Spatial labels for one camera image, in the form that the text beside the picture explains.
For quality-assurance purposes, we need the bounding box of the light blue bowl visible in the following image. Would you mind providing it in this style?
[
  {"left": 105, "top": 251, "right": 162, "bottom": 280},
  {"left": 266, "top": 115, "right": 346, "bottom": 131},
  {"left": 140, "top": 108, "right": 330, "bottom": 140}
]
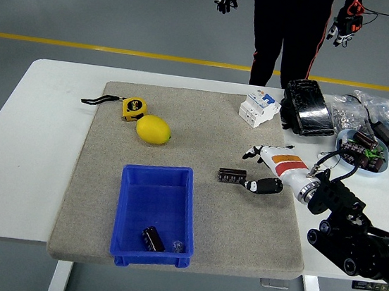
[{"left": 332, "top": 126, "right": 389, "bottom": 180}]

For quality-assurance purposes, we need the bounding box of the black glossy case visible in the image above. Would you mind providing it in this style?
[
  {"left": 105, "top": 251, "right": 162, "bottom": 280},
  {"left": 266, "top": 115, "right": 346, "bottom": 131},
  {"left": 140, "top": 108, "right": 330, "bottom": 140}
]
[{"left": 276, "top": 75, "right": 341, "bottom": 141}]

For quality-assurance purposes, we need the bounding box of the blue plastic box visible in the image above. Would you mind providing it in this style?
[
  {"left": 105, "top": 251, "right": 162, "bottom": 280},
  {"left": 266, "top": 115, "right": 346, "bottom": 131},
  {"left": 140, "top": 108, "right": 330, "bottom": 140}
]
[{"left": 107, "top": 159, "right": 204, "bottom": 275}]

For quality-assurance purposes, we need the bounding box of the white circuit breaker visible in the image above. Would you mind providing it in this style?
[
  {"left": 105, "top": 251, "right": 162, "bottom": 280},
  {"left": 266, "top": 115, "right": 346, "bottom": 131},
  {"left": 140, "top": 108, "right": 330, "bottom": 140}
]
[{"left": 237, "top": 89, "right": 283, "bottom": 132}]

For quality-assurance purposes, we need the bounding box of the green plastic connector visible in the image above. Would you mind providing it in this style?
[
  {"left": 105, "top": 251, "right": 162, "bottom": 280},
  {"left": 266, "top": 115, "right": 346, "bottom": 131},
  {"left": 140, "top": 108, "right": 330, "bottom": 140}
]
[{"left": 364, "top": 145, "right": 386, "bottom": 161}]

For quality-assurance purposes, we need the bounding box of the black orange wrist tracker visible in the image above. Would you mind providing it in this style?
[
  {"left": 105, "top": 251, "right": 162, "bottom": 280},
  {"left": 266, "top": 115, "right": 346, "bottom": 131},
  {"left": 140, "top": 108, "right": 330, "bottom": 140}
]
[{"left": 342, "top": 13, "right": 364, "bottom": 36}]

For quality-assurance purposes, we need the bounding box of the clear bag of screws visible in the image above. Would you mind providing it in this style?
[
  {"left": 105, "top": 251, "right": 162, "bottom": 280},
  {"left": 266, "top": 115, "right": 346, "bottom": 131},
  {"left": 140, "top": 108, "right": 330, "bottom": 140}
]
[{"left": 349, "top": 89, "right": 389, "bottom": 130}]

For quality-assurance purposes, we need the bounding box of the yellow lemon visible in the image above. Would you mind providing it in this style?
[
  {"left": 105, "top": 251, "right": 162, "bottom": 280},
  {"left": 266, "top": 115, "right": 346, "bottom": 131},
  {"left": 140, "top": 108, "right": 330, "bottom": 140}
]
[{"left": 134, "top": 113, "right": 174, "bottom": 147}]

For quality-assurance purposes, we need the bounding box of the small clear plastic bag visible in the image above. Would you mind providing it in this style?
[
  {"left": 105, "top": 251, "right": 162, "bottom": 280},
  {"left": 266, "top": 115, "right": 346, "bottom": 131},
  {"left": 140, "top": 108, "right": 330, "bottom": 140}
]
[{"left": 170, "top": 239, "right": 185, "bottom": 255}]

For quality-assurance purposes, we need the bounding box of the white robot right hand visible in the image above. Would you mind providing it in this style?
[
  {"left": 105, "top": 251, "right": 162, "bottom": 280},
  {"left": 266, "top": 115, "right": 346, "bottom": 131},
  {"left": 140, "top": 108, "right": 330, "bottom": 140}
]
[{"left": 237, "top": 141, "right": 319, "bottom": 202}]

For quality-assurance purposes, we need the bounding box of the grey-brown mat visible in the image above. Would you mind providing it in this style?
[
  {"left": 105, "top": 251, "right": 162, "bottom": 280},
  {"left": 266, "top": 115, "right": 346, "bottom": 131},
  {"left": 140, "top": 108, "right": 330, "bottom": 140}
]
[{"left": 44, "top": 73, "right": 324, "bottom": 291}]

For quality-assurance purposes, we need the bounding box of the thin black wire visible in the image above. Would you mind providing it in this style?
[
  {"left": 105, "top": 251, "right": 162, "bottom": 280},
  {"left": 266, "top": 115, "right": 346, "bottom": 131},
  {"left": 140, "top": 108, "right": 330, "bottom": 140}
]
[{"left": 317, "top": 149, "right": 344, "bottom": 171}]

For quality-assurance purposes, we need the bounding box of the person's left hand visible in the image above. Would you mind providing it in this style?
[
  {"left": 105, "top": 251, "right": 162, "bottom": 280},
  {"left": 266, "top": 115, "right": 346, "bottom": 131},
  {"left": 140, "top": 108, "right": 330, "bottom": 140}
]
[{"left": 325, "top": 14, "right": 357, "bottom": 51}]

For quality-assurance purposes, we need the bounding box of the metal bracket under table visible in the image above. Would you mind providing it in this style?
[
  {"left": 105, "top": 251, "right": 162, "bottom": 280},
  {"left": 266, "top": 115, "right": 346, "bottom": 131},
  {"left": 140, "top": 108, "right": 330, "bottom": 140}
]
[{"left": 259, "top": 276, "right": 291, "bottom": 291}]

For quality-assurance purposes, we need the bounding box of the black power adapter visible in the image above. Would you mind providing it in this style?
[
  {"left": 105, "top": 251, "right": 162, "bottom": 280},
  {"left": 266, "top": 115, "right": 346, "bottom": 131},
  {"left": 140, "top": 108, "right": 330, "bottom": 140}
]
[{"left": 371, "top": 119, "right": 389, "bottom": 148}]

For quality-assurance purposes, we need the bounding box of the person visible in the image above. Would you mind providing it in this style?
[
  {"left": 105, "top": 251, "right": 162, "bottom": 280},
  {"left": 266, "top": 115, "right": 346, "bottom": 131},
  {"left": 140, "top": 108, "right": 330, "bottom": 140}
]
[{"left": 242, "top": 0, "right": 366, "bottom": 98}]

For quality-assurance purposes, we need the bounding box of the yellow tape measure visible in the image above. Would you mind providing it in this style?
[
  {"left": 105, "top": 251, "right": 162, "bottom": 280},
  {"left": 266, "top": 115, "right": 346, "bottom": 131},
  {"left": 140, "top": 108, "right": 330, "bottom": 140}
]
[{"left": 79, "top": 91, "right": 149, "bottom": 125}]

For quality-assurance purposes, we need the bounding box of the clear bag of metal nuts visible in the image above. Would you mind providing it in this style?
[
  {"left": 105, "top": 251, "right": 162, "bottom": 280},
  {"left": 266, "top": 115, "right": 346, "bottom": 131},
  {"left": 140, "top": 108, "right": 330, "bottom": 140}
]
[{"left": 326, "top": 93, "right": 369, "bottom": 135}]

